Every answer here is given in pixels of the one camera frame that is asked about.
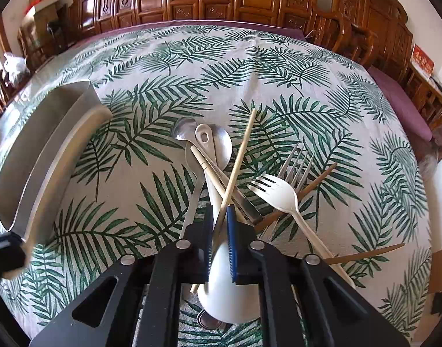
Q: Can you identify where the white plastic spoon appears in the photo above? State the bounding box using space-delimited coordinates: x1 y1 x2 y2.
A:
195 124 260 324

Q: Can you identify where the cream plastic fork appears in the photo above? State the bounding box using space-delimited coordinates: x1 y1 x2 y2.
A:
246 172 357 289

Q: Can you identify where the light bamboo chopstick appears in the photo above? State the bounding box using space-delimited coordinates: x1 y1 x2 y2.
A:
190 109 262 254

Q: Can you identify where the brown wooden chopstick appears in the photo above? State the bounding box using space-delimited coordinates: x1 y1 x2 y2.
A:
247 163 337 237

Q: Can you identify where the palm leaf tablecloth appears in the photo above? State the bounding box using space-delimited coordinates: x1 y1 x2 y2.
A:
0 24 434 347

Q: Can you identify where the metal fork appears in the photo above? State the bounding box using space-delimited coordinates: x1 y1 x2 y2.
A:
259 143 314 241

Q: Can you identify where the grey metal tray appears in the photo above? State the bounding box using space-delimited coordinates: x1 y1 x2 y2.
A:
0 80 113 280

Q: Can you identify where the large metal spoon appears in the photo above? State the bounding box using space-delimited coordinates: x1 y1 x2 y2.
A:
208 124 263 225

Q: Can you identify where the white plastic bag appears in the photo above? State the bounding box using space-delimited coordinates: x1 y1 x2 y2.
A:
3 52 30 86

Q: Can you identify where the cardboard boxes stack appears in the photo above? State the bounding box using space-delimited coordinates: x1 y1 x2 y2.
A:
21 0 60 42

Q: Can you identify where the red box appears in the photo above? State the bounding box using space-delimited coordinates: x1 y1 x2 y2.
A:
410 44 434 81

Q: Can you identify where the carved wooden armchair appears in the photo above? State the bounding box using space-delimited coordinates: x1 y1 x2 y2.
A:
307 0 413 82

